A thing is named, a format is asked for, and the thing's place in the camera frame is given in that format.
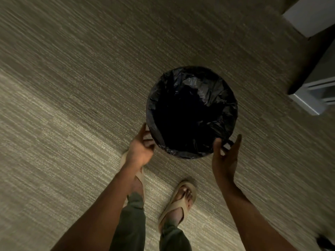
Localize person's right hand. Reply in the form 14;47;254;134
211;134;243;187

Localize person's left hand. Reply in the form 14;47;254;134
125;123;155;169

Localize person's right forearm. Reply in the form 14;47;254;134
216;178;299;251

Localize person's left forearm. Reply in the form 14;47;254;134
50;165;144;251

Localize black trash bag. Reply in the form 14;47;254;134
146;66;239;160

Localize beige left sandal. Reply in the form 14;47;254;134
120;151;146;208

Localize beige sandal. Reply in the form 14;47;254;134
120;151;146;208
158;180;197;233

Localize person's left foot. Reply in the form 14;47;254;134
130;176;145;203

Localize person's foot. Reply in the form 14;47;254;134
130;176;145;203
162;187;193;226

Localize person's right foot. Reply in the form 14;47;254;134
162;187;193;226

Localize beige right sandal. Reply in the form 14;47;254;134
158;180;197;233

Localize green trousers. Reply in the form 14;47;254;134
109;192;193;251

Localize white framed furniture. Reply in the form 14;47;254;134
287;45;335;116

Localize dark object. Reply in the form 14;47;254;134
315;234;335;251

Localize white cabinet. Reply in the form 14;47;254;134
282;0;335;38

